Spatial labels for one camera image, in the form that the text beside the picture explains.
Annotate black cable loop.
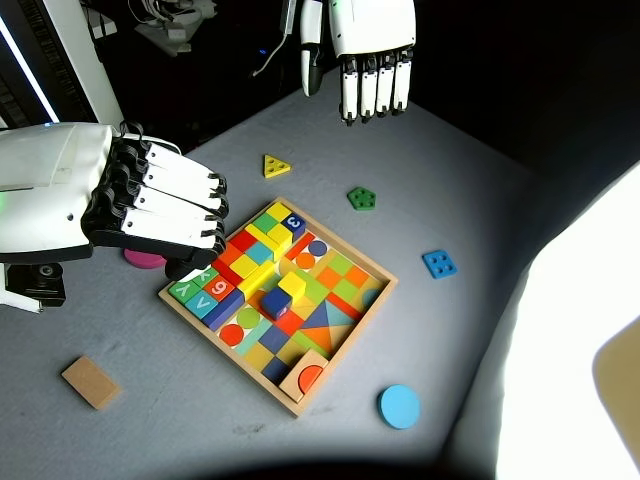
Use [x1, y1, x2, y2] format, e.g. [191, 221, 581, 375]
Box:
[117, 120, 182, 154]

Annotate plain wooden rectangular block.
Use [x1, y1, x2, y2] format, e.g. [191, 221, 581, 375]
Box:
[60, 354, 123, 412]

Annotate pink round disc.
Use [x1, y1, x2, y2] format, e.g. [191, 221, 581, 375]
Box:
[123, 246, 169, 271]

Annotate green pentagon piece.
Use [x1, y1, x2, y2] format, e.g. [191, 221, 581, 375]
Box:
[346, 186, 378, 212]

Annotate white light strip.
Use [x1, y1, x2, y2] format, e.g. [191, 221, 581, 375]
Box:
[0, 16, 60, 124]

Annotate grey equipment with cables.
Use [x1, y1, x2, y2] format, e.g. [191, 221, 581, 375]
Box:
[127, 0, 220, 58]

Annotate wooden puzzle tray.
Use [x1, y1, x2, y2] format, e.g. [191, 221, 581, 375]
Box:
[157, 196, 400, 418]

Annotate white vertical post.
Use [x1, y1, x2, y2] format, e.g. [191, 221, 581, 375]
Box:
[42, 0, 125, 132]

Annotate yellow triangle piece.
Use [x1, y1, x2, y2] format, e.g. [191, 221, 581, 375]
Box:
[263, 154, 294, 180]

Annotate grey table cloth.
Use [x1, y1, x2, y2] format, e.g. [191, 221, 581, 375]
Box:
[0, 67, 640, 480]

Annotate blue round disc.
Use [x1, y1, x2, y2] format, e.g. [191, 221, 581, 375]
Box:
[376, 383, 423, 431]

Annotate beige board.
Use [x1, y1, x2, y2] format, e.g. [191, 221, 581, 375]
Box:
[592, 315, 640, 474]

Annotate white cable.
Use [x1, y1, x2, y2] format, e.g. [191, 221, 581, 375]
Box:
[251, 0, 297, 78]

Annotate blue square piece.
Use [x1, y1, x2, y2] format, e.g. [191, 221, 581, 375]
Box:
[421, 249, 459, 281]

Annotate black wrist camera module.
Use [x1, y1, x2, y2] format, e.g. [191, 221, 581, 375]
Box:
[0, 262, 67, 315]

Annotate small white box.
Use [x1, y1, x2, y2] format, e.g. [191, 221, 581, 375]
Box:
[89, 9, 119, 39]

